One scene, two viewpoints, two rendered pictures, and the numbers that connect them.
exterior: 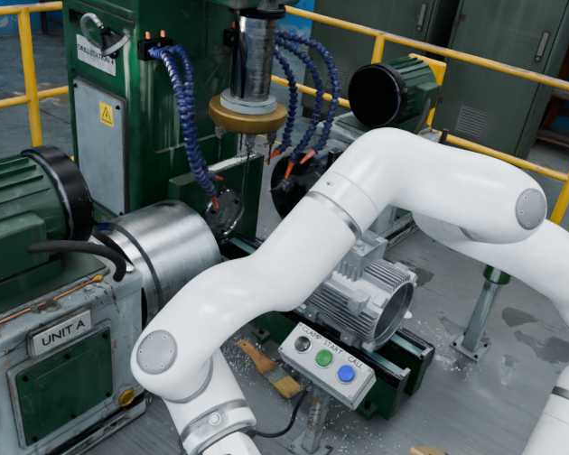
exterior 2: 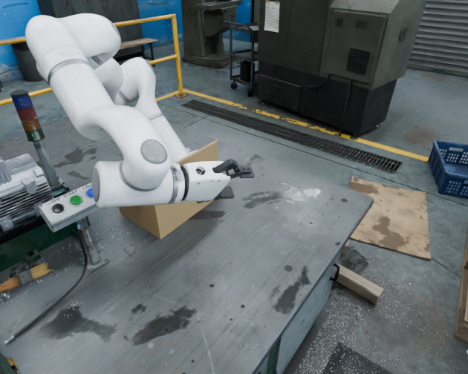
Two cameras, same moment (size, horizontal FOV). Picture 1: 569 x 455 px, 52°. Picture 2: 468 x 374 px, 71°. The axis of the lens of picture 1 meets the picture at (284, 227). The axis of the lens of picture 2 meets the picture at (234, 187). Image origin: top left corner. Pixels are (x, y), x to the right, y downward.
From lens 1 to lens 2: 65 cm
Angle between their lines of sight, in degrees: 68
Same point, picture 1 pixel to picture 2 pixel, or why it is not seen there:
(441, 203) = (93, 44)
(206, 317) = (144, 122)
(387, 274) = (21, 161)
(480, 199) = (103, 33)
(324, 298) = (7, 205)
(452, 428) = not seen: hidden behind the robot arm
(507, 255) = (99, 73)
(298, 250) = (99, 90)
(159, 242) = not seen: outside the picture
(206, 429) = (179, 176)
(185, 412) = (167, 181)
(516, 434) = not seen: hidden behind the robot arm
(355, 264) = (3, 169)
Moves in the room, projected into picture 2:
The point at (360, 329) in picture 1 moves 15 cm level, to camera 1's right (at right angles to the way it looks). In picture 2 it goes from (44, 196) to (69, 171)
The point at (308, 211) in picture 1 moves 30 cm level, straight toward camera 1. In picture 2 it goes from (76, 71) to (232, 79)
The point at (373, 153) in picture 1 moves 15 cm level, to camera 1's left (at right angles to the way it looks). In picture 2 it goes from (57, 27) to (6, 43)
